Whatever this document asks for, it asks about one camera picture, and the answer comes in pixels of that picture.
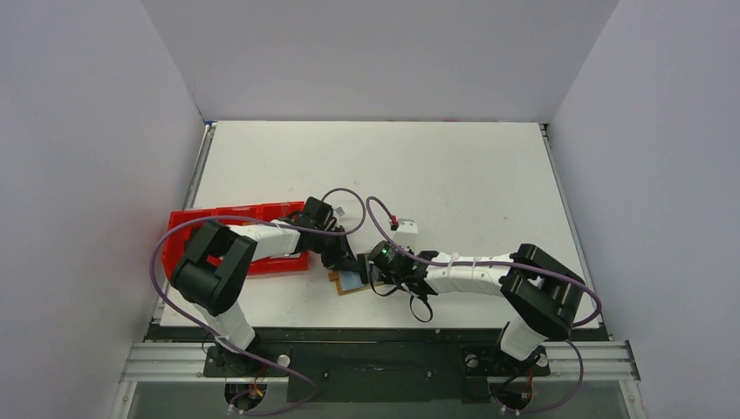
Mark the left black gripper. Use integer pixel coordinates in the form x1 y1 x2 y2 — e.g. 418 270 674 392
312 225 361 273

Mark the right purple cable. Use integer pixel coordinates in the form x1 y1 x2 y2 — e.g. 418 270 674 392
365 196 604 330

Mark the red plastic tray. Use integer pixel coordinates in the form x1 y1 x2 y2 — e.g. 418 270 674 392
162 201 310 278

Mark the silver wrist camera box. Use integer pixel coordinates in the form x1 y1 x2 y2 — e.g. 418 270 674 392
392 219 418 251

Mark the black looped cable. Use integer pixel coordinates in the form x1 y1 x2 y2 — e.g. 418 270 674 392
408 285 435 324

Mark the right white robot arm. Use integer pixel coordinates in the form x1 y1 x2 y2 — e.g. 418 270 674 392
366 241 585 373

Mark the purple cable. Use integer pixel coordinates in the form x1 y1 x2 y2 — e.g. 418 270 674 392
365 196 604 330
150 188 367 371

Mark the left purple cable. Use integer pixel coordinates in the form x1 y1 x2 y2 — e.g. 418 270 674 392
150 188 367 371

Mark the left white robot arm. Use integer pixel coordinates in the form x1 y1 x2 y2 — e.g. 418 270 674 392
168 197 361 375

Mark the aluminium rail frame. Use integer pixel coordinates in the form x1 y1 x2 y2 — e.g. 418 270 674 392
120 341 638 383

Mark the yellow leather card holder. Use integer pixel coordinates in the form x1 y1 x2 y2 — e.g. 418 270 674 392
328 253 382 296

